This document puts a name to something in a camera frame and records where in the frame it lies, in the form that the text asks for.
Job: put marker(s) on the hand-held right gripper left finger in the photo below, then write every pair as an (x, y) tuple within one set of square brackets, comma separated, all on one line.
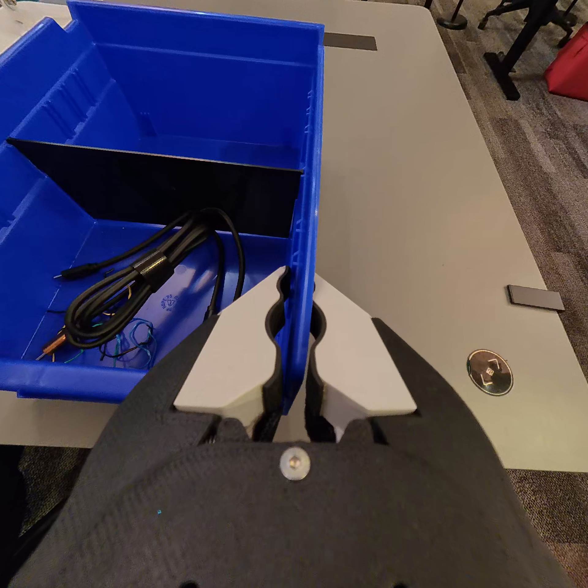
[(220, 367)]

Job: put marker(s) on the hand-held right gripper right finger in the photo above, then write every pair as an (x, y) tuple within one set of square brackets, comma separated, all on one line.
[(367, 367)]

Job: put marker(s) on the blue plastic bin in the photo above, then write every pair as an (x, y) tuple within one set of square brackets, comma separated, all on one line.
[(183, 92)]

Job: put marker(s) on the round metal table grommet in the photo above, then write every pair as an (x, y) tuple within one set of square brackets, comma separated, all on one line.
[(489, 372)]

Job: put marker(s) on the black table slot cover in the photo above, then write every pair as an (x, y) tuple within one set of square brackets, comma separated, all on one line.
[(535, 298), (349, 41)]

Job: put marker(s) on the person's right leg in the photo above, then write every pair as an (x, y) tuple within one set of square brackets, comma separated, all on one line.
[(9, 496)]

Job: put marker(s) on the black table leg foot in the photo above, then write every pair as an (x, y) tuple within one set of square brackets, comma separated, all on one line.
[(510, 59)]

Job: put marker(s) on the black round stand base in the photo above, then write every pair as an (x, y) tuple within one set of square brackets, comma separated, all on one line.
[(452, 22)]

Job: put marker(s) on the red bag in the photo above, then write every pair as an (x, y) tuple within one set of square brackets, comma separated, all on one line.
[(569, 64)]

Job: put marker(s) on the black star chair base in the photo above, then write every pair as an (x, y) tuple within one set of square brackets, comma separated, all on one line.
[(560, 18)]

